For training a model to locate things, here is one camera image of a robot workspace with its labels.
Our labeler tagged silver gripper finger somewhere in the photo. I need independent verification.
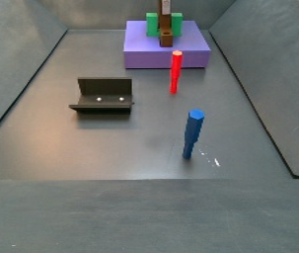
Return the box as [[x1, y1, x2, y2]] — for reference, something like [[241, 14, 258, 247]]
[[161, 0, 171, 15]]

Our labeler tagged brown T-shaped block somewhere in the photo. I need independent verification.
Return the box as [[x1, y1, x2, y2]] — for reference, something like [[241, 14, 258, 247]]
[[158, 0, 173, 47]]

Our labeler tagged purple board with slot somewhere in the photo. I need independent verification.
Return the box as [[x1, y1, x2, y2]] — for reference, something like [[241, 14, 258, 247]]
[[125, 21, 211, 69]]

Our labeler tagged green U-shaped block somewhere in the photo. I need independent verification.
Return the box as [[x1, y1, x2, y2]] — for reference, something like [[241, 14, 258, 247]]
[[147, 13, 183, 37]]

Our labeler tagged red hexagonal peg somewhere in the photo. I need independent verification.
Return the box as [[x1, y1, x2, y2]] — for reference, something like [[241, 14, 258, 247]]
[[170, 50, 183, 94]]

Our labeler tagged blue hexagonal peg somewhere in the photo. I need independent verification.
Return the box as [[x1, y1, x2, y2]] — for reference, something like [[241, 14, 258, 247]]
[[182, 109, 206, 159]]

